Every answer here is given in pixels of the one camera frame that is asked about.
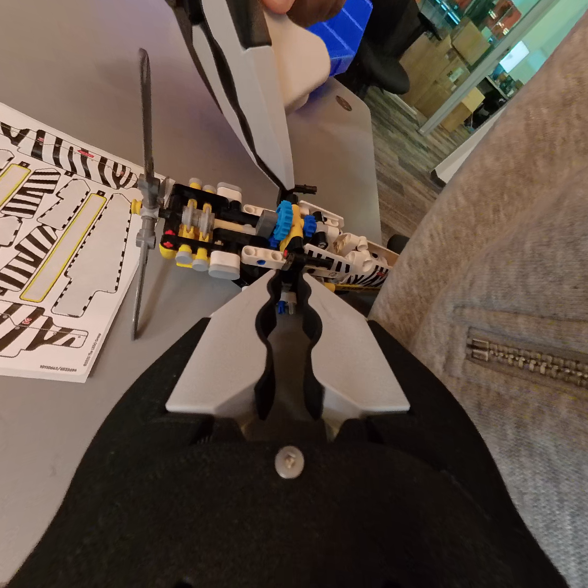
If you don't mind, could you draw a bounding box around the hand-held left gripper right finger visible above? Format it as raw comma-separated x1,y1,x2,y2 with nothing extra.
296,273,411,422

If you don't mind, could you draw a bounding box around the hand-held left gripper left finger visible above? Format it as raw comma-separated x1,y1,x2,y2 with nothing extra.
165,270,283,421

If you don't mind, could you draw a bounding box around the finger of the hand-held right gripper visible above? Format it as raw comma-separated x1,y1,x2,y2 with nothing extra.
188,21,276,180
209,28,296,193

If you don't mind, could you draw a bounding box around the lego propeller plane model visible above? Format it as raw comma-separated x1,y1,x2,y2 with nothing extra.
130,47,401,342

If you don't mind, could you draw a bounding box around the person's right hand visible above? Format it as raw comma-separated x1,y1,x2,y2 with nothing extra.
262,0,351,29

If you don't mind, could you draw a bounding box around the blue plastic bin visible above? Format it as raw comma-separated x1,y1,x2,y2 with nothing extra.
304,0,374,80

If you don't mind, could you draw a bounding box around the black office chair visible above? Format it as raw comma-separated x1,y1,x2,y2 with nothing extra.
348,43,411,98

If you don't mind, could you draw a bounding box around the stack of cardboard boxes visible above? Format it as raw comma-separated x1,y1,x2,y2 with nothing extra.
399,17,488,135

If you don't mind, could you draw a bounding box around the zebra striped sticker sheet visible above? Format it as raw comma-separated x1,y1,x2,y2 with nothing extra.
0,101,170,385

